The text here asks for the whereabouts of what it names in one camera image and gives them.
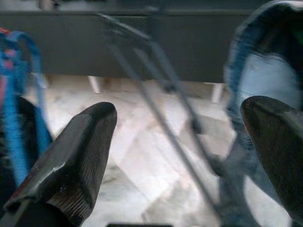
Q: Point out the black television cabinet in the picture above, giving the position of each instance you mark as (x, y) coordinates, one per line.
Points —
(71, 47)

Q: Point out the blue jeans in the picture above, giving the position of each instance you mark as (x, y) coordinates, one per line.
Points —
(267, 75)

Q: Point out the black hanger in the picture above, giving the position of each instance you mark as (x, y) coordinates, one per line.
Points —
(169, 88)

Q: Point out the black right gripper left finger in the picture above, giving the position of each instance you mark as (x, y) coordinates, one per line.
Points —
(75, 160)

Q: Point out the blue hanger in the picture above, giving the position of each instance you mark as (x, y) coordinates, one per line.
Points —
(14, 132)

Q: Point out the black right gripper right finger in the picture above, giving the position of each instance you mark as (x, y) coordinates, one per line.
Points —
(281, 146)

